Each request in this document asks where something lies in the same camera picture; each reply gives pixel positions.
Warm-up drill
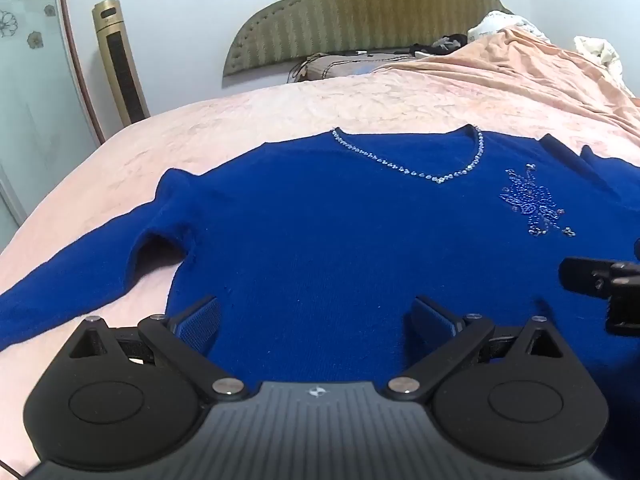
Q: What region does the blue beaded sweater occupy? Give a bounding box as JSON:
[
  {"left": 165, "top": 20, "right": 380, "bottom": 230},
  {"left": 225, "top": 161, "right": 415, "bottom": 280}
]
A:
[{"left": 0, "top": 124, "right": 640, "bottom": 396}]

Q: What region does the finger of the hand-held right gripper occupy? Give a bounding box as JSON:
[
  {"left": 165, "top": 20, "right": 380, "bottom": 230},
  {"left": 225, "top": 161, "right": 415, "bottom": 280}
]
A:
[{"left": 559, "top": 256, "right": 640, "bottom": 297}]

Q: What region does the peach blanket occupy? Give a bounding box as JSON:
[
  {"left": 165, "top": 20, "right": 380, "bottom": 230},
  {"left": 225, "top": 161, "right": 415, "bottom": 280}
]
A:
[{"left": 372, "top": 27, "right": 640, "bottom": 161}]

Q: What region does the dark clothing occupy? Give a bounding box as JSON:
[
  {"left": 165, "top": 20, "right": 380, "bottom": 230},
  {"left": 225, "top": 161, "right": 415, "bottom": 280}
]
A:
[{"left": 410, "top": 34, "right": 471, "bottom": 57}]

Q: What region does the brown pillow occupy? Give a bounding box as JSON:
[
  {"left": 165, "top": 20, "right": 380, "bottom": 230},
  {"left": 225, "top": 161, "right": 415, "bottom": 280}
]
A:
[{"left": 287, "top": 51, "right": 418, "bottom": 83}]

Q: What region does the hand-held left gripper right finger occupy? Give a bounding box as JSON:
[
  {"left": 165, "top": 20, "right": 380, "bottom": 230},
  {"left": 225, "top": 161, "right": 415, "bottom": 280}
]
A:
[{"left": 385, "top": 296, "right": 571, "bottom": 402}]

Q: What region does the white quilt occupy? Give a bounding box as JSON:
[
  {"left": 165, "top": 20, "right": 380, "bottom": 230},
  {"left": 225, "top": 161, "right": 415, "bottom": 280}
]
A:
[{"left": 467, "top": 10, "right": 551, "bottom": 43}]

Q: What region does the glass door wardrobe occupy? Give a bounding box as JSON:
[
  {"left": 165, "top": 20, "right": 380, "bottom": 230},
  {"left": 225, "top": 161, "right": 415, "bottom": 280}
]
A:
[{"left": 0, "top": 0, "right": 107, "bottom": 241}]

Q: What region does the cream quilt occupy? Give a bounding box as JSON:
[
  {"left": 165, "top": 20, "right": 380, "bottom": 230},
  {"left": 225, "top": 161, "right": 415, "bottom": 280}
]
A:
[{"left": 572, "top": 35, "right": 623, "bottom": 96}]

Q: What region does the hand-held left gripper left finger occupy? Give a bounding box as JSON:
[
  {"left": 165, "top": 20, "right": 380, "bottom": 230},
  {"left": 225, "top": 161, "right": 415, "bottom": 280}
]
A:
[{"left": 67, "top": 296, "right": 251, "bottom": 403}]

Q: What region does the gold tower fan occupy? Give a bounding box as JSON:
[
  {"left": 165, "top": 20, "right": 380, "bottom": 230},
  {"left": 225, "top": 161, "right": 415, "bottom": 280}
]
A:
[{"left": 91, "top": 0, "right": 151, "bottom": 128}]

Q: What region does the olive padded headboard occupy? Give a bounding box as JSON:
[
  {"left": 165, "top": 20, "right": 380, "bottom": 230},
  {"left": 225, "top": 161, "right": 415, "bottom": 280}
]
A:
[{"left": 222, "top": 0, "right": 516, "bottom": 78}]

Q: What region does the pink bed sheet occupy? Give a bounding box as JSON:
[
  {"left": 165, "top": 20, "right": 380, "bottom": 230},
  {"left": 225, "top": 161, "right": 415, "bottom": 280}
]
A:
[{"left": 0, "top": 72, "right": 640, "bottom": 476}]

